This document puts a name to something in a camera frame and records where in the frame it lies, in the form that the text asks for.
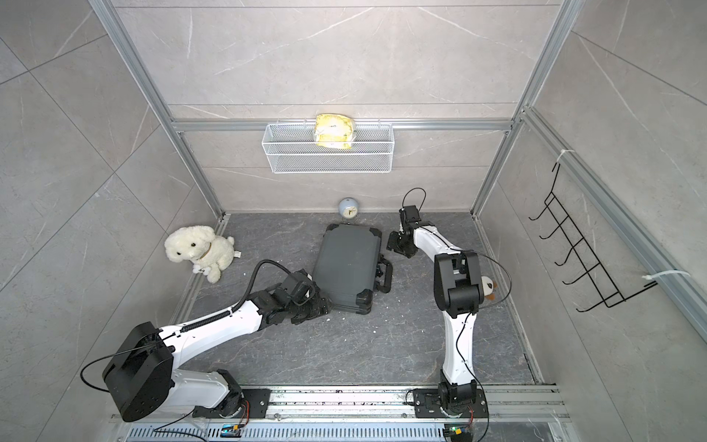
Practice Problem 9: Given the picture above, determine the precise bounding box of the grey poker set case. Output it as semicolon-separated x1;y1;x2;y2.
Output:
313;224;393;315

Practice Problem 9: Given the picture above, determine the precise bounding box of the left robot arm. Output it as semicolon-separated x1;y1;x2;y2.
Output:
101;270;331;423

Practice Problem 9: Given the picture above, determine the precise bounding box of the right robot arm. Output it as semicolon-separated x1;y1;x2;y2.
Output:
387;201;497;417

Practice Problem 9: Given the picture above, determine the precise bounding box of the small grey globe ball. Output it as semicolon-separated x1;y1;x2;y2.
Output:
338;197;359;219

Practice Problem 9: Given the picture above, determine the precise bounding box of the small brown white plush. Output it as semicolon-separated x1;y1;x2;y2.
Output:
482;276;497;301

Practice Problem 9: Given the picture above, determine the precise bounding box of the white plush dog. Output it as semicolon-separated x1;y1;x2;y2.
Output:
164;226;241;284

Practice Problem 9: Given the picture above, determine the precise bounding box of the yellow packet in basket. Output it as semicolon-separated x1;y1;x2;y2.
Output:
314;113;356;150

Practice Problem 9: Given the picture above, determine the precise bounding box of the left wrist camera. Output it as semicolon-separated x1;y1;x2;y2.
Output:
282;270;317;306

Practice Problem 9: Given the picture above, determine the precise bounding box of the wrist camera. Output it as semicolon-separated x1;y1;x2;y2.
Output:
282;270;317;306
399;204;422;235

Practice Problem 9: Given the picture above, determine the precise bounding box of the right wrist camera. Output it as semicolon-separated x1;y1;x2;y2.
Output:
399;204;422;235

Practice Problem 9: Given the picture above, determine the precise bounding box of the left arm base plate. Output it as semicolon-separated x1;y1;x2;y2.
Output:
191;389;272;419

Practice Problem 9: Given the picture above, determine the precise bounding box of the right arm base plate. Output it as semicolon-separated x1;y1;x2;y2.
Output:
405;388;489;419

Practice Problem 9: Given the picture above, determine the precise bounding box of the white wire mesh basket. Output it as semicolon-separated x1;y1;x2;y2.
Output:
261;123;395;174

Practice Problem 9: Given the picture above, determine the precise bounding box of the aluminium mounting rail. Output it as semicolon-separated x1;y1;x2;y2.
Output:
109;384;571;425

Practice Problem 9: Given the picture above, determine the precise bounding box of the black wire hook rack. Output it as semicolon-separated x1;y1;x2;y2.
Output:
528;163;658;313

